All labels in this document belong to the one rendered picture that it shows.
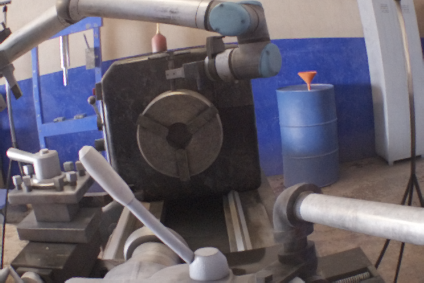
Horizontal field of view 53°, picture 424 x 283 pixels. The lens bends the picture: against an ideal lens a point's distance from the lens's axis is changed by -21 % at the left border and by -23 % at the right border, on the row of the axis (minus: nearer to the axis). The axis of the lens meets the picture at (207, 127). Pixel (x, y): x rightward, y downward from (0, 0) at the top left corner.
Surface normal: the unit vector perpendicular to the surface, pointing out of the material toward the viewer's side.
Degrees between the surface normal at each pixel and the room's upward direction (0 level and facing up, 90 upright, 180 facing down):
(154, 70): 90
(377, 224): 81
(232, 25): 92
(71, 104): 90
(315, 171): 90
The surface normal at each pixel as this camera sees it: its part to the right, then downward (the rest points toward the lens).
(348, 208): -0.77, -0.58
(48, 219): -0.02, 0.16
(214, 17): -0.27, 0.21
